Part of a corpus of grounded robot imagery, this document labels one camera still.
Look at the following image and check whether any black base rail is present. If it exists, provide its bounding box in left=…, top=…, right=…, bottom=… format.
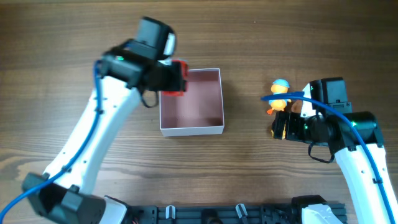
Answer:
left=127, top=202, right=348, bottom=224

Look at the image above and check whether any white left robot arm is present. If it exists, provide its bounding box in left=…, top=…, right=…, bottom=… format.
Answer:
left=22, top=44, right=187, bottom=223

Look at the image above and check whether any yellow round wheel toy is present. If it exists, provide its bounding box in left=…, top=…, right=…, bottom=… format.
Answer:
left=271, top=123, right=286, bottom=140

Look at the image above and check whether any orange duck toy blue hat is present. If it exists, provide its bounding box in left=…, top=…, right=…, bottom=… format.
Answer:
left=266, top=78, right=292, bottom=115

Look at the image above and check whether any brown plush toy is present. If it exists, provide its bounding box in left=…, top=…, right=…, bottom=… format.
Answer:
left=291, top=100, right=303, bottom=113

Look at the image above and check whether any white pink-lined open box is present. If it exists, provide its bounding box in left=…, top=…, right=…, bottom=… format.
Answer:
left=159, top=68, right=224, bottom=137

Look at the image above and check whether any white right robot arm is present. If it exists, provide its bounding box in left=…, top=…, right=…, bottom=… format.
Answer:
left=272, top=111, right=397, bottom=223

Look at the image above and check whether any red toy fire truck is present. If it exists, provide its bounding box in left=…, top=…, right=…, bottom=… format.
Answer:
left=162, top=60, right=188, bottom=96

